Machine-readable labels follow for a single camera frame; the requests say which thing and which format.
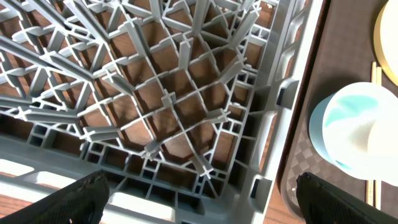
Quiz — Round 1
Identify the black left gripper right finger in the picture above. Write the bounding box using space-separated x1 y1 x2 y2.
296 172 397 224

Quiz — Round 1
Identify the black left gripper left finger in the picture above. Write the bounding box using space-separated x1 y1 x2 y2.
1 170 109 224

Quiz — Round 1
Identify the wooden chopstick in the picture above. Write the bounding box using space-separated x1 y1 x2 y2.
374 67 382 210
366 62 376 206

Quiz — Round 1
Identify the light blue bowl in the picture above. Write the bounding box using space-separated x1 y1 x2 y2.
308 93 351 170

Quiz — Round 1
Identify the white cup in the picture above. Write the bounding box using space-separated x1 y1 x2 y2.
323 82 397 185

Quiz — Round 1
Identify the yellow plate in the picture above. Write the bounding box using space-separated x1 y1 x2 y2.
373 0 397 86

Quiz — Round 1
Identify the grey dishwasher rack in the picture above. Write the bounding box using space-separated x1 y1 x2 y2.
1 0 322 223

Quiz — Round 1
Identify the brown serving tray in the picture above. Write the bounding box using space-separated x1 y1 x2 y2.
280 0 397 221

